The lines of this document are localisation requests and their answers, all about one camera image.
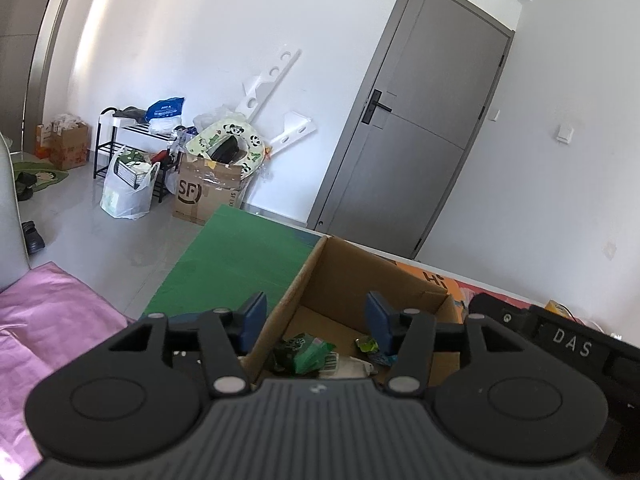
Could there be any black door handle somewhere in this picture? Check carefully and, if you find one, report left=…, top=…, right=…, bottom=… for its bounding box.
left=361, top=89, right=394, bottom=126

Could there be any white plastic shopping bag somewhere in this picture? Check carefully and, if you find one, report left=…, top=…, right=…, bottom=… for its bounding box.
left=100, top=144, right=161, bottom=220

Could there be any cardboard box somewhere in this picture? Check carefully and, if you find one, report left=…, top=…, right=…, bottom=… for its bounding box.
left=240, top=234, right=468, bottom=391

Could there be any brown printed carton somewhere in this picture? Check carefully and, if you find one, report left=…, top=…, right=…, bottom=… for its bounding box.
left=35, top=120, right=91, bottom=171

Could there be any pink cloth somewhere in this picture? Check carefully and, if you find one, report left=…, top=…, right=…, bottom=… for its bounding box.
left=0, top=262, right=138, bottom=480

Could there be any small green candy packet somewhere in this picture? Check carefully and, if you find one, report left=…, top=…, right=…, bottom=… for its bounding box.
left=273, top=335, right=306, bottom=374

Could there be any grey side door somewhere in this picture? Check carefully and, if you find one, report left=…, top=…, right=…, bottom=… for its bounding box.
left=0, top=0, right=86, bottom=151

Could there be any short white holed board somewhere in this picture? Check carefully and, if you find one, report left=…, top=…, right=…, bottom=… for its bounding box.
left=270, top=112, right=317, bottom=156

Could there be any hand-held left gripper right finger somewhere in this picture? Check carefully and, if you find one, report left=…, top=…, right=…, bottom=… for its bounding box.
left=365, top=291, right=533, bottom=398

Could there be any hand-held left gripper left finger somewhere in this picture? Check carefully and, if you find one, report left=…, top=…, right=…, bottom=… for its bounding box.
left=102, top=291, right=268, bottom=398

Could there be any panda print toilet seat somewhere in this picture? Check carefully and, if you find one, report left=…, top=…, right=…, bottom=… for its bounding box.
left=186, top=117, right=266, bottom=178

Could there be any blue plastic bag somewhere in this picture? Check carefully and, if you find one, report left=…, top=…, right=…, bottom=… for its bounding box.
left=146, top=97, right=186, bottom=121

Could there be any clear sandwich packet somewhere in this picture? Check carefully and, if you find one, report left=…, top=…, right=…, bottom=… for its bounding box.
left=320, top=352, right=381, bottom=382

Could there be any green floor mat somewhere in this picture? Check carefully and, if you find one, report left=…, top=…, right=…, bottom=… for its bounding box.
left=12, top=160, right=70, bottom=194

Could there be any taped brown shipping carton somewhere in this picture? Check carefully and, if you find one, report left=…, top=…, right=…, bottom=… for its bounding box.
left=172, top=152, right=256, bottom=226

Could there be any black shoe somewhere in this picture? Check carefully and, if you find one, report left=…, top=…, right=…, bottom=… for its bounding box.
left=21, top=220, right=46, bottom=254

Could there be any tall white holed board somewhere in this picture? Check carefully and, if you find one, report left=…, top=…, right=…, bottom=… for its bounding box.
left=236, top=49, right=303, bottom=124

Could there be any black shoe rack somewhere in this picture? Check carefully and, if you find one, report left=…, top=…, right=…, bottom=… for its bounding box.
left=92, top=107, right=181, bottom=204

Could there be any blue green snack packet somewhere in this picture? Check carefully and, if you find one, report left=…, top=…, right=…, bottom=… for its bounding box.
left=355, top=336, right=399, bottom=367

